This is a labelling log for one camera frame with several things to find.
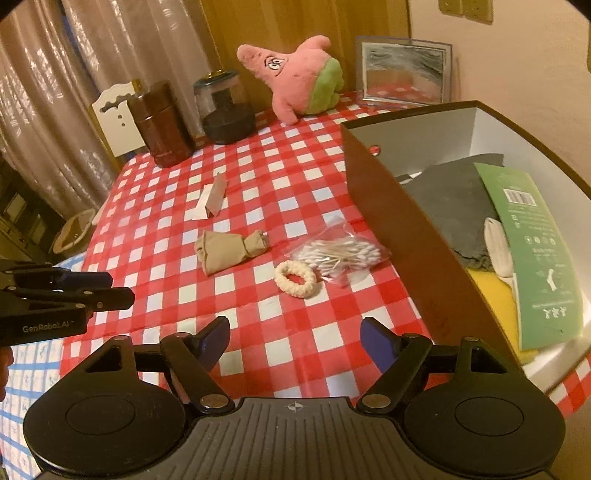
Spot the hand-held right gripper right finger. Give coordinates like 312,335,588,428
358,316,507,413

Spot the yellow sponge block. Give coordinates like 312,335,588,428
466,267,542,366

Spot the brown cylindrical jar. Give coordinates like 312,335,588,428
126,80,196,169

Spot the green card package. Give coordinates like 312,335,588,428
473,162,590,353

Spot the sheer beige curtain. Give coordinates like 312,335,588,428
0,0,219,223

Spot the folded brown paper card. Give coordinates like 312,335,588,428
189,172,228,222

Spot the white wooden chair back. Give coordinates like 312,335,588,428
89,80,149,160

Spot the dark grey cloth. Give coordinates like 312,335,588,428
397,152,505,271

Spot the white sock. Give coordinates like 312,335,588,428
482,216,516,279

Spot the pink starfish plush toy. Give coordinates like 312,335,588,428
236,37,345,126

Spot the silver picture frame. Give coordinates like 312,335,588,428
354,35,454,110

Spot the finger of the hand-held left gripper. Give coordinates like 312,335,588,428
12,267,114,291
9,287,136,320

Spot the cream scrunchie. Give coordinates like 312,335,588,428
274,259,318,299

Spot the blue white checked blanket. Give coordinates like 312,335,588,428
0,255,89,480

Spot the clear bag of cotton swabs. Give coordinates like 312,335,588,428
283,216,393,288

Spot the red white checked tablecloth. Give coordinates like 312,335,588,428
59,89,591,417

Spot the brown box with white inside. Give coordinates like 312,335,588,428
341,100,591,398

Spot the dark shelf unit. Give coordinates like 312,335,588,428
0,151,62,265

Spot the beige stocking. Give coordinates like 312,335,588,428
193,229,271,277

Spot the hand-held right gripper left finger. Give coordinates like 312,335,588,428
88,316,234,413

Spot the glass jar with black base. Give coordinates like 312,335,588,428
192,69,257,145

